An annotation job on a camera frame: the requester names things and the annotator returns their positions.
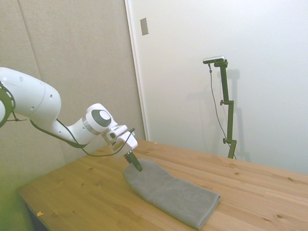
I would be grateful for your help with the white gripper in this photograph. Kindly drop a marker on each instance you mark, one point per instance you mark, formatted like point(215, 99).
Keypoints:
point(127, 144)

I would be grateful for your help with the grey terry towel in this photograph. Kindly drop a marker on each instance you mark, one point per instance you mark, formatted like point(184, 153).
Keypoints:
point(168, 192)

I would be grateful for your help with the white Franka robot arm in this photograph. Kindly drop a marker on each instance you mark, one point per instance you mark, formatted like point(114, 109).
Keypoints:
point(36, 96)

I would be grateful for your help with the orange tape scrap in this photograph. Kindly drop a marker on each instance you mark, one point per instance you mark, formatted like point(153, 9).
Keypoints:
point(39, 213)

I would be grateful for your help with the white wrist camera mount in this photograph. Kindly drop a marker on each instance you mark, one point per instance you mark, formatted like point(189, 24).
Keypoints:
point(115, 132)

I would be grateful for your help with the white door frame trim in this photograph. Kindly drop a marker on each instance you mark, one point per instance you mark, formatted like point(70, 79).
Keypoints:
point(137, 72)

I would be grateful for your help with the dark green camera stand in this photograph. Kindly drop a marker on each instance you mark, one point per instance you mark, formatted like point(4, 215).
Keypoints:
point(228, 108)

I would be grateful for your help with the grey exterior camera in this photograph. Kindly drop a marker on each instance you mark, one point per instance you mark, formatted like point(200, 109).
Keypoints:
point(214, 59)

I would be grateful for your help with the grey wall switch plate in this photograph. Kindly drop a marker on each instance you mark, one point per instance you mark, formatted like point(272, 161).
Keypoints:
point(144, 26)

